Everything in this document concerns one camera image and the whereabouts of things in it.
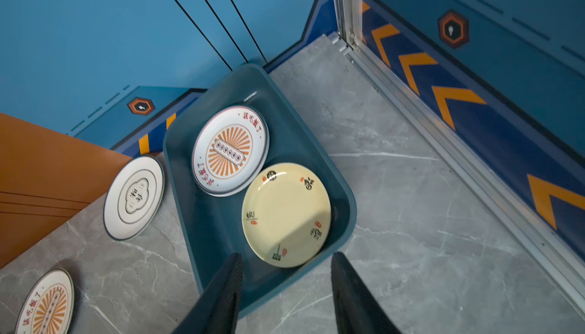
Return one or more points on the white clover pattern plate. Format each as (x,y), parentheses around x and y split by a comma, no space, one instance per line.
(134,198)

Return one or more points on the sunburst pattern plate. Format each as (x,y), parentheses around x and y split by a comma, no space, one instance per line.
(230,151)
(49,306)

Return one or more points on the cream yellow plate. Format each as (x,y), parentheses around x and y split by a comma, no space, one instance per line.
(286,215)

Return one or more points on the teal plastic bin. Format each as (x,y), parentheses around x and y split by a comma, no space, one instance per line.
(212,226)

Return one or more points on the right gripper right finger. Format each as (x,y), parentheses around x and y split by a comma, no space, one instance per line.
(356,310)

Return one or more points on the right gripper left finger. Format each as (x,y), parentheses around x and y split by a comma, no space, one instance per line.
(217,310)

